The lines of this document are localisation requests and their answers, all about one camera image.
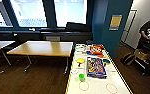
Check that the clear glass bowl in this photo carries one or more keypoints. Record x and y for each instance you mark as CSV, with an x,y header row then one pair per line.
x,y
80,48

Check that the red flat item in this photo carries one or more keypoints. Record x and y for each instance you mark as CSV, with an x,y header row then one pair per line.
x,y
96,50

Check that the black sofa cushion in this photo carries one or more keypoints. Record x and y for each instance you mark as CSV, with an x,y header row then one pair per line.
x,y
78,26

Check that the blue snack box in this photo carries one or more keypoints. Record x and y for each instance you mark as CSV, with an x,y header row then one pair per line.
x,y
97,67

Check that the small green cup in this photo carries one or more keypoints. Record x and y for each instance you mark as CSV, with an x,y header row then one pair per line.
x,y
81,77

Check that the teal paddle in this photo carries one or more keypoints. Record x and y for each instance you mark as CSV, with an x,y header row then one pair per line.
x,y
106,61

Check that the white air hockey table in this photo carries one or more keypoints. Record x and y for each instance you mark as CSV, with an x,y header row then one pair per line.
x,y
97,85

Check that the dark sofa row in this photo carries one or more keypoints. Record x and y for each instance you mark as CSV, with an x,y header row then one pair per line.
x,y
24,35

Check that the brown backpack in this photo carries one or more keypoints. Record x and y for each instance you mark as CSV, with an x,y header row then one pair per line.
x,y
127,59

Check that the white framed door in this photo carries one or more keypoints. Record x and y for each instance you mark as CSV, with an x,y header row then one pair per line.
x,y
128,25

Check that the brown cardboard box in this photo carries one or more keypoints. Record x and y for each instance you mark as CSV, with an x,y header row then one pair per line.
x,y
143,55

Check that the black wheeled cart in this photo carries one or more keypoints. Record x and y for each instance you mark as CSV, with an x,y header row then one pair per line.
x,y
149,65

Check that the yellow wall sign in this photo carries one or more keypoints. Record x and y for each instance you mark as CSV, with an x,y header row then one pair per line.
x,y
115,22

